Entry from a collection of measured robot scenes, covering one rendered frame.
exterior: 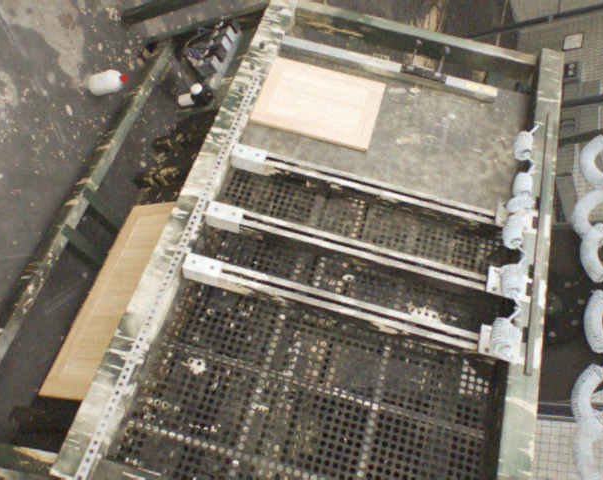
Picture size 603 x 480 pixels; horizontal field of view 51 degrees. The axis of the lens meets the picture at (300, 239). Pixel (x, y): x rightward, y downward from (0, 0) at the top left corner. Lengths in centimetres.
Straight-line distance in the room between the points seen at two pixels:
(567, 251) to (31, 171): 232
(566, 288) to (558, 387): 44
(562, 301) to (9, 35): 254
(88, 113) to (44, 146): 31
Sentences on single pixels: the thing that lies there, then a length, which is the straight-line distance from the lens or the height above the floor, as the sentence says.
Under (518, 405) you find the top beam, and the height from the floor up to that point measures 190.
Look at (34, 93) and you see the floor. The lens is 303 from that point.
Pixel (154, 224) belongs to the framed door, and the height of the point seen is 43.
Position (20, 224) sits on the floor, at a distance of 289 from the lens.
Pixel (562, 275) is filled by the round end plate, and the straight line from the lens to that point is 290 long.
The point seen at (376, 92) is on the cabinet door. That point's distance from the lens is 276.
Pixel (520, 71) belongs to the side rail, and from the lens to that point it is 309.
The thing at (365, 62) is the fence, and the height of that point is 122.
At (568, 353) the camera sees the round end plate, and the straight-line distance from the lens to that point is 272.
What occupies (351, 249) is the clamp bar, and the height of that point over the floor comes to 137.
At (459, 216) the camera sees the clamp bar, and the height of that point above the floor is 166.
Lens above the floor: 237
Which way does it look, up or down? 32 degrees down
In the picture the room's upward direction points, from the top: 86 degrees clockwise
